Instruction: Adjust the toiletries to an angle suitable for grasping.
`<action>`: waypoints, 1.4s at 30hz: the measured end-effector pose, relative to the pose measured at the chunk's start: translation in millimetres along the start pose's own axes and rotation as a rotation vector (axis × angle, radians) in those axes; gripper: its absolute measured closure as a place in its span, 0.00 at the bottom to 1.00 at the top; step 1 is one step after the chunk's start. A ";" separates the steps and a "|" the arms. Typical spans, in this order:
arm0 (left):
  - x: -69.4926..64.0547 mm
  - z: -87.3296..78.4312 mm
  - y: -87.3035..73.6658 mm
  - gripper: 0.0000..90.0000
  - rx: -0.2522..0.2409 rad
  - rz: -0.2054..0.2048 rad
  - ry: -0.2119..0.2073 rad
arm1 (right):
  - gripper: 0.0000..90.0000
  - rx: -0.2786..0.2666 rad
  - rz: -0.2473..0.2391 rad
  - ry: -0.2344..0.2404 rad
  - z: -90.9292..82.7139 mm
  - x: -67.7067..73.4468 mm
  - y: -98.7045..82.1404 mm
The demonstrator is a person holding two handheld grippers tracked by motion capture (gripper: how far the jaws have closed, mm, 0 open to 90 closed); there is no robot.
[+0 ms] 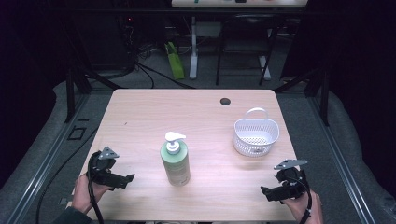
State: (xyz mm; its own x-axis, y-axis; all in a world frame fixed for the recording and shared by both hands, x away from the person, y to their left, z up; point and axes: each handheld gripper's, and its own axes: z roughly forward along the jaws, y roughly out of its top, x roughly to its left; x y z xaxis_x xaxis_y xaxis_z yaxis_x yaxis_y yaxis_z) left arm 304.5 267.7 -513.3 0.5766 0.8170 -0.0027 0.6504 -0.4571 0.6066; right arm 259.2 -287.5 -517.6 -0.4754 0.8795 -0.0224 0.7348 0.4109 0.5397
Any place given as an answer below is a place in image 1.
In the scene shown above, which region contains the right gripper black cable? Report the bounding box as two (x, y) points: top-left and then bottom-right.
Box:
(286, 175), (314, 224)

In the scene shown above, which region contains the white plastic basket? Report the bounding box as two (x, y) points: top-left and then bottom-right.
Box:
(233, 107), (280, 158)

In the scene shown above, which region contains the person's right hand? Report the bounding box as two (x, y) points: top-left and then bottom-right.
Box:
(281, 189), (324, 224)

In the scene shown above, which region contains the green pump bottle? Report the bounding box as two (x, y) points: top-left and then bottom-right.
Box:
(160, 131), (191, 187)

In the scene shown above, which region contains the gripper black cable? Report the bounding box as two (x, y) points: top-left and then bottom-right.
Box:
(286, 175), (314, 224)
(87, 152), (106, 224)

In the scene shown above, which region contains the black chair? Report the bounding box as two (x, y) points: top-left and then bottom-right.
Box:
(215, 13), (278, 87)

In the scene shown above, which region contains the person's left hand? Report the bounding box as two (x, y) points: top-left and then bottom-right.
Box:
(72, 173), (112, 216)

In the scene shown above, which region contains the black rectangular floor bracket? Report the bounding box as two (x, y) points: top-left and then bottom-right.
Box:
(66, 125), (88, 141)

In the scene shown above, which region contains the white desk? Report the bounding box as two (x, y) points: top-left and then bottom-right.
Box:
(171, 0), (309, 81)

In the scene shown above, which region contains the black metal stand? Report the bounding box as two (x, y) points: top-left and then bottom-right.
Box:
(275, 66), (331, 127)
(64, 66), (120, 124)

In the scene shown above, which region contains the black floor cable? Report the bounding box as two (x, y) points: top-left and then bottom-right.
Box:
(35, 127), (99, 224)
(134, 61), (195, 91)

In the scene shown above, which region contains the black equipment rack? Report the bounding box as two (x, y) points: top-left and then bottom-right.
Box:
(78, 12), (138, 71)

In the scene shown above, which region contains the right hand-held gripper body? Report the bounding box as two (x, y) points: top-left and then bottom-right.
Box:
(274, 159), (309, 200)

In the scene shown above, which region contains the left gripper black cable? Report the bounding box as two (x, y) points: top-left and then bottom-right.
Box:
(87, 152), (106, 224)

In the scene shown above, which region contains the green bag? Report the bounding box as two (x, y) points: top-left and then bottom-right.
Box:
(163, 41), (186, 80)

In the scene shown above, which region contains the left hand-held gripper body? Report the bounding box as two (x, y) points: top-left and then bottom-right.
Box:
(88, 146), (120, 188)

